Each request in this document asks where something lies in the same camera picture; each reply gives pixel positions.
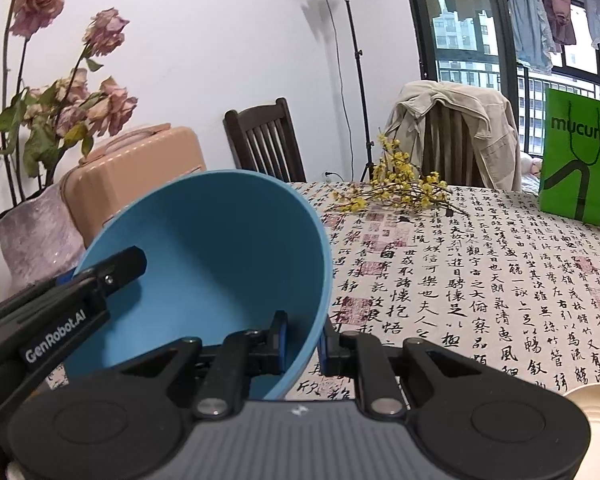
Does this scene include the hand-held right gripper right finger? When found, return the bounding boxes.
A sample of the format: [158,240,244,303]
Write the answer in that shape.
[319,324,486,420]

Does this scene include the white hanging garment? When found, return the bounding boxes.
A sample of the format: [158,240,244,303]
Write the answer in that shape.
[582,0,600,50]

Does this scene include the pink hanging garment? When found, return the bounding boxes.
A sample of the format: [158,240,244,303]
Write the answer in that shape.
[537,0,578,55]

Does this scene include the dark wooden chair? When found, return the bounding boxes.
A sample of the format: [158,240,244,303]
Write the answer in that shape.
[223,97,307,183]
[422,105,483,187]

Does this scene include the beige jacket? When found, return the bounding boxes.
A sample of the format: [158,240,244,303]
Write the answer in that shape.
[384,80,523,192]

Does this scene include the dried pink roses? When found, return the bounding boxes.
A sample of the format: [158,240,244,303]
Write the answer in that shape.
[0,0,138,221]

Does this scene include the light blue hanging garment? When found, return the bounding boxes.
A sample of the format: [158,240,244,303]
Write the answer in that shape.
[502,0,555,75]

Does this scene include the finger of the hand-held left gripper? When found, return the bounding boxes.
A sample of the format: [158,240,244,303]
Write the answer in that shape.
[74,246,147,298]

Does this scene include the calligraphy print tablecloth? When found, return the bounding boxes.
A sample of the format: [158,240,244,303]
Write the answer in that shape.
[45,181,600,406]

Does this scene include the pink hard suitcase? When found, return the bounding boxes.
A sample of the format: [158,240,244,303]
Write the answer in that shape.
[60,122,201,248]

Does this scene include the pink grey vase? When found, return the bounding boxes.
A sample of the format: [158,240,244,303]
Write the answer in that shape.
[0,182,87,293]

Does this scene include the blue bowl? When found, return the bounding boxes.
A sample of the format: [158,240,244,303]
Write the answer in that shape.
[66,170,335,401]

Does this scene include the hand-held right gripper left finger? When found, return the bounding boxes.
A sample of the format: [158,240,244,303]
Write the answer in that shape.
[114,310,288,420]

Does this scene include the yellow flower branch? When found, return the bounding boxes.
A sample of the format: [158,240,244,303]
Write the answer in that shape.
[325,132,471,218]

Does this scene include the black framed glass door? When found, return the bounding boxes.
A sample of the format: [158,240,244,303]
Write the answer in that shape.
[400,0,600,161]

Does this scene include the pink soft item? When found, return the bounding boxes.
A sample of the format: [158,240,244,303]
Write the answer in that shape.
[519,152,545,192]

